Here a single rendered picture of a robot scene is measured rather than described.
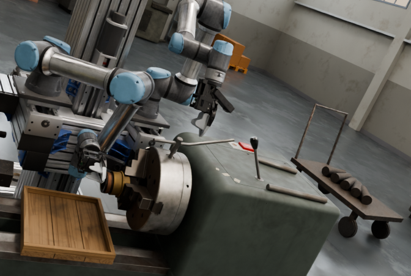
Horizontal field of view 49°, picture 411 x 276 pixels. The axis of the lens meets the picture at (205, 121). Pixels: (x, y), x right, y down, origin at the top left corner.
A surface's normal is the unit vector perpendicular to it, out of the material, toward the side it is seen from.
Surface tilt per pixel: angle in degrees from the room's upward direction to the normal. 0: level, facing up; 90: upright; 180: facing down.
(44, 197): 0
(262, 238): 90
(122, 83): 89
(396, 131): 90
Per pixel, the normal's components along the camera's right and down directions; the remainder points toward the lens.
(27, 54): -0.36, 0.13
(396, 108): -0.81, -0.18
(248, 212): 0.34, 0.40
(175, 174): 0.52, -0.45
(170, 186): 0.50, -0.20
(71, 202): 0.38, -0.89
